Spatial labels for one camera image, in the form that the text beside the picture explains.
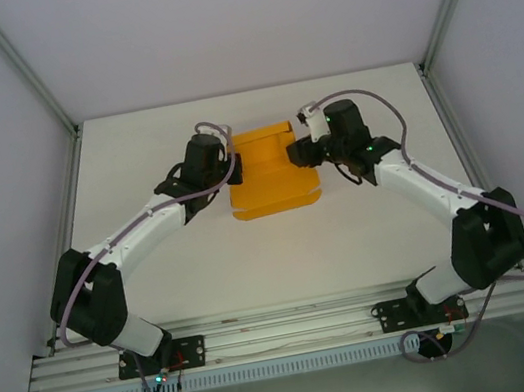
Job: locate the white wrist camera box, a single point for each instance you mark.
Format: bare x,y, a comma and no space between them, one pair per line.
221,135
315,125

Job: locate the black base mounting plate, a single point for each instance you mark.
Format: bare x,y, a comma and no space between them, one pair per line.
193,350
390,315

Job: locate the yellow paper box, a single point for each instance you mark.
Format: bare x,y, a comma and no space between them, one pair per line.
272,194

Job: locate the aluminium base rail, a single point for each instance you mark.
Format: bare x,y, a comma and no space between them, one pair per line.
285,329

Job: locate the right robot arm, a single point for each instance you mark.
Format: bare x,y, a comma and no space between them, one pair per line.
483,238

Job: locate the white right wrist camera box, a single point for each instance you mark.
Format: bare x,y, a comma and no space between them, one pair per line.
315,125

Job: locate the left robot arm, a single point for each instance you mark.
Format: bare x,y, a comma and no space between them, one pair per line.
108,304

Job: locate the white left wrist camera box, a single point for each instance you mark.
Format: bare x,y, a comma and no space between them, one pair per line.
221,135

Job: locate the small connector board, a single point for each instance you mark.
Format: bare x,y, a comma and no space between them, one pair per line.
161,377
450,329

